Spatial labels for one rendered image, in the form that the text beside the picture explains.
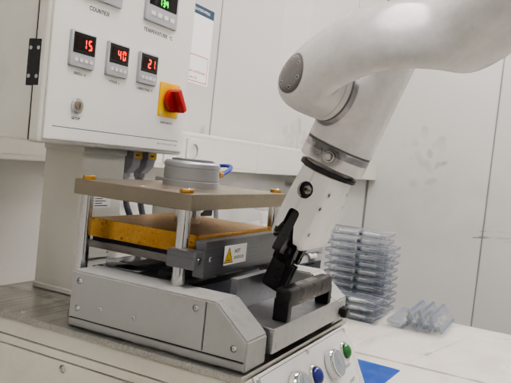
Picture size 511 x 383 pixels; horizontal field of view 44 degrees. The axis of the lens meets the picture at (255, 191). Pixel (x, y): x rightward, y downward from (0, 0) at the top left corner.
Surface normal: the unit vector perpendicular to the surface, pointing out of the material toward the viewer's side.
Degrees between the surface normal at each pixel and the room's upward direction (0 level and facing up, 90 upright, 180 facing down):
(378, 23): 62
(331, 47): 81
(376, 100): 103
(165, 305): 90
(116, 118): 90
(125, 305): 90
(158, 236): 90
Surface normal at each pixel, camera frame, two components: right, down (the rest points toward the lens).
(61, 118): 0.89, 0.11
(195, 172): 0.17, 0.07
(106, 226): -0.45, 0.00
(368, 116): 0.29, 0.37
